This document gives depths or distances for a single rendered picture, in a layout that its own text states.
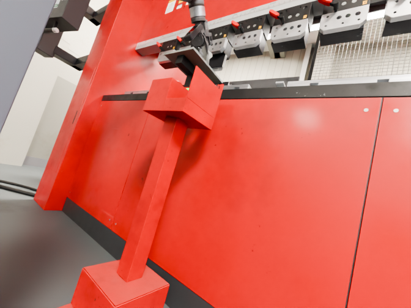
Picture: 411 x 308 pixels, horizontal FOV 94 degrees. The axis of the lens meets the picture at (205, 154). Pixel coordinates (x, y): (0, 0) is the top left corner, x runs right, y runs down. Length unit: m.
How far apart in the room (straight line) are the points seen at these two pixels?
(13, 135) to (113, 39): 1.94
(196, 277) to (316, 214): 0.45
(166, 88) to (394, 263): 0.75
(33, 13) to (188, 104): 0.36
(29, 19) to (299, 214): 0.70
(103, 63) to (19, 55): 1.33
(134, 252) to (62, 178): 1.05
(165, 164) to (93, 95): 1.10
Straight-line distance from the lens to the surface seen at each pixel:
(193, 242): 0.79
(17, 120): 3.25
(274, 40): 1.06
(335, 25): 1.02
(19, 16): 0.42
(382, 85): 0.74
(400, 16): 1.01
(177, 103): 0.61
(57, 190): 1.65
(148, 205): 0.66
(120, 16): 1.89
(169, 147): 0.65
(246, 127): 0.74
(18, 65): 0.40
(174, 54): 0.99
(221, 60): 1.19
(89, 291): 0.75
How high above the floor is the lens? 0.49
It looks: 7 degrees up
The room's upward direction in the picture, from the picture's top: 16 degrees clockwise
